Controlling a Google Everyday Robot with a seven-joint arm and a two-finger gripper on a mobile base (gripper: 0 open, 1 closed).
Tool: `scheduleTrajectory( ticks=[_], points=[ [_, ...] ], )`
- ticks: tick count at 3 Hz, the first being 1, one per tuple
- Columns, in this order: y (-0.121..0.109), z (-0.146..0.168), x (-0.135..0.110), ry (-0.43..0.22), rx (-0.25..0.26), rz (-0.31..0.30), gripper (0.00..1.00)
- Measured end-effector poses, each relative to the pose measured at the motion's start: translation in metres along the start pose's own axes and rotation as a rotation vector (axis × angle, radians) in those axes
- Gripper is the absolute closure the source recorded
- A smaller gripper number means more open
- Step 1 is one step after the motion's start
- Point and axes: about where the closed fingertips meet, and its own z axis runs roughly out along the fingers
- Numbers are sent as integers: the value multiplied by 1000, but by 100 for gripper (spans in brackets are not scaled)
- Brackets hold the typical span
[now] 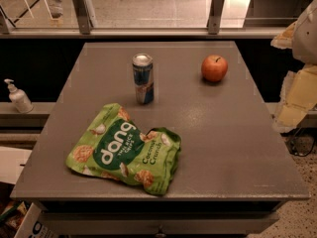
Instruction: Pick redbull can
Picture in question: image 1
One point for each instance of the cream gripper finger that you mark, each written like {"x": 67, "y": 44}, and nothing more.
{"x": 284, "y": 40}
{"x": 298, "y": 96}

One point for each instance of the red bull can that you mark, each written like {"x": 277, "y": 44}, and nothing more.
{"x": 143, "y": 77}

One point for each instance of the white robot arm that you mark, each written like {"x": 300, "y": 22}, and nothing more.
{"x": 304, "y": 41}

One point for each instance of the red apple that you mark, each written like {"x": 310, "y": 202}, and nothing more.
{"x": 214, "y": 68}

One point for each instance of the green dang chips bag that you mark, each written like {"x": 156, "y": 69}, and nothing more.
{"x": 112, "y": 147}

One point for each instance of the grey table drawer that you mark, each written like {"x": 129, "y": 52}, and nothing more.
{"x": 158, "y": 224}

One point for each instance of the white pump bottle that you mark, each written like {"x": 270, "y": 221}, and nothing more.
{"x": 18, "y": 97}

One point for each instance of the white cardboard box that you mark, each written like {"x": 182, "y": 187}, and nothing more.
{"x": 32, "y": 227}

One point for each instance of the right metal railing post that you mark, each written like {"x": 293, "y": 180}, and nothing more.
{"x": 215, "y": 15}

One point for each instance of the metal railing post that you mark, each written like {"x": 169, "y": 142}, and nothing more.
{"x": 215, "y": 15}
{"x": 85, "y": 15}

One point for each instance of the left metal railing post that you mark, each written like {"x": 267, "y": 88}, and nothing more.
{"x": 85, "y": 15}

